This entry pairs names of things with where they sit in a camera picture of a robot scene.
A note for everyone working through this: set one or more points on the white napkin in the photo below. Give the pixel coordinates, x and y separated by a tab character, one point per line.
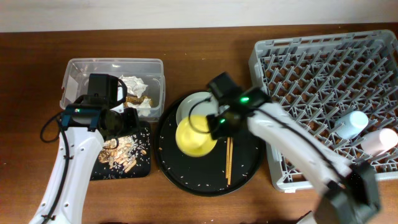
135	86

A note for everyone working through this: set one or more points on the clear plastic bin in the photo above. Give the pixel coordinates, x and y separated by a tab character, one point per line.
150	70

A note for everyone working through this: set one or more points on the food scraps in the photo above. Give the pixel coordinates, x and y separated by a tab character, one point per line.
125	155

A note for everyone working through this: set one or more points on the pink cup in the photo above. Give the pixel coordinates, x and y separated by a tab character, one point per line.
378	142

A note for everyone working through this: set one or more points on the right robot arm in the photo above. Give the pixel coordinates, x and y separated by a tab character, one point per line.
349	191

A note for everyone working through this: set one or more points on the wooden chopstick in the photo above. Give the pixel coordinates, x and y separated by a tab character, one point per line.
230	159
227	157

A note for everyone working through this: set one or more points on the black rectangular tray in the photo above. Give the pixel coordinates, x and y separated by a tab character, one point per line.
99	171

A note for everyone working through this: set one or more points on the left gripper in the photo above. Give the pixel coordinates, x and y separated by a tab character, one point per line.
132	126

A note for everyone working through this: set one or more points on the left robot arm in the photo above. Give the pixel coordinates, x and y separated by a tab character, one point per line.
83	128

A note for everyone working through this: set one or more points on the yellow bowl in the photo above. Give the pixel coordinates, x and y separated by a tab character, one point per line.
192	136

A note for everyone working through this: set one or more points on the gold foil wrapper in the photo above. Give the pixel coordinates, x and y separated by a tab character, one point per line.
135	102

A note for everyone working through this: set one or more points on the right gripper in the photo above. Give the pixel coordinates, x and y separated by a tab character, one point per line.
215	132

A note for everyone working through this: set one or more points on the round black serving tray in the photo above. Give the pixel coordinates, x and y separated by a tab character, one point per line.
205	176

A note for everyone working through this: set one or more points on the blue cup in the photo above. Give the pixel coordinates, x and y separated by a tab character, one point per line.
351	124

